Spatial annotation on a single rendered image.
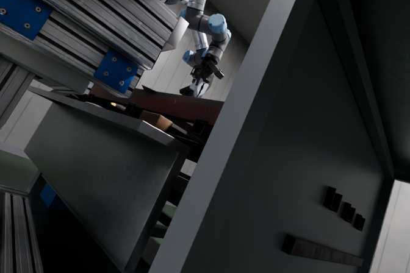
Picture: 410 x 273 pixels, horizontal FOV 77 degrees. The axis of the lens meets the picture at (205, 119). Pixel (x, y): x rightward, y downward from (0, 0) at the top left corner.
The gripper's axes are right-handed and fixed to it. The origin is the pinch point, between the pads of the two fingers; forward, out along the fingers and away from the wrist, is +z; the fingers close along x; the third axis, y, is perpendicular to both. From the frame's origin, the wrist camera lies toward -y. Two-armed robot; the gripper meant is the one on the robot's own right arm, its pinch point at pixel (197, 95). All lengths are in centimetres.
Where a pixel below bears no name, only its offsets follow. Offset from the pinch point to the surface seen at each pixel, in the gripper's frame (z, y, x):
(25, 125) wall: 61, 250, -9
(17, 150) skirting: 88, 247, -15
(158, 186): 39, -25, 20
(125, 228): 54, -20, 20
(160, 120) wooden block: 21.3, -20.0, 26.2
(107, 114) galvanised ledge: 26.1, -7.6, 36.3
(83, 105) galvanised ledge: 26.0, 12.8, 36.3
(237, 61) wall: -182, 216, -239
